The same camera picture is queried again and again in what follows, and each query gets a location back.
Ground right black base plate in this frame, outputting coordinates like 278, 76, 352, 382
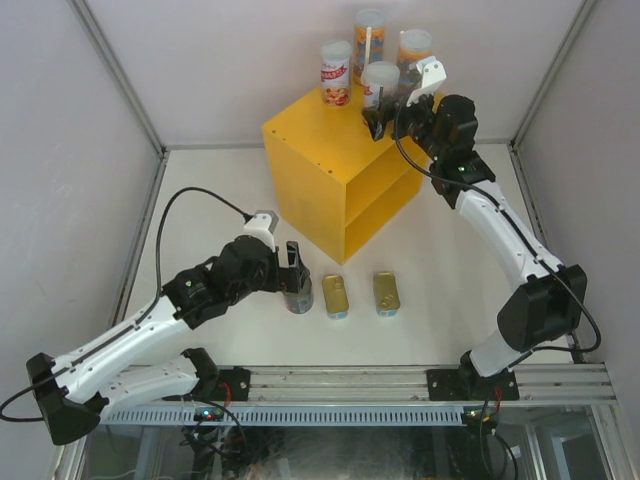
426, 368, 520, 402

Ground black camera cable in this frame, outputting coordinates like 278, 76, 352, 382
0, 187, 254, 424
392, 102, 601, 426

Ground aluminium front rail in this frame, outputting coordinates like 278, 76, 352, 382
232, 364, 616, 406

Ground small red-white can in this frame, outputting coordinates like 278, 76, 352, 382
320, 40, 352, 107
361, 61, 400, 109

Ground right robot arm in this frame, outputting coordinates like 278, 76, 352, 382
361, 94, 587, 399

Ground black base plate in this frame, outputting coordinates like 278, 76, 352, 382
203, 366, 251, 405
426, 368, 520, 402

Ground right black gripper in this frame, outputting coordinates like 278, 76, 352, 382
364, 83, 447, 162

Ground round tomato tin can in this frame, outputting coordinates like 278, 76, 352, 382
283, 291, 314, 315

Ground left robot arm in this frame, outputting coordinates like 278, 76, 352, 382
26, 235, 310, 446

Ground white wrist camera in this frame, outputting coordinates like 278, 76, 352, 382
243, 210, 279, 252
406, 55, 447, 107

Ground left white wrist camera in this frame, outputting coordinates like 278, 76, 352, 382
243, 210, 279, 252

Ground flat gold tin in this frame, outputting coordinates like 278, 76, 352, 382
373, 272, 401, 317
322, 275, 349, 320

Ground grey slotted cable duct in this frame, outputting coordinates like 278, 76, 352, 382
103, 405, 464, 427

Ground flat gold tin right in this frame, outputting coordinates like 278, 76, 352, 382
373, 272, 401, 317

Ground right black camera cable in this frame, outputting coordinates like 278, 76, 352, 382
392, 102, 601, 426

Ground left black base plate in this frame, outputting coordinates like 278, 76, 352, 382
203, 366, 251, 405

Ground tall can with white spoon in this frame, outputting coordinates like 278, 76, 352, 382
353, 8, 386, 84

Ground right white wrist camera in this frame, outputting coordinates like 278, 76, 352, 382
406, 55, 447, 107

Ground yellow two-shelf cabinet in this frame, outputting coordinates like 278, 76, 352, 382
262, 87, 428, 265

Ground flat gold tin left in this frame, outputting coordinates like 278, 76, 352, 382
322, 275, 349, 320

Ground left black camera cable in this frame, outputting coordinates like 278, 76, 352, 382
0, 187, 254, 424

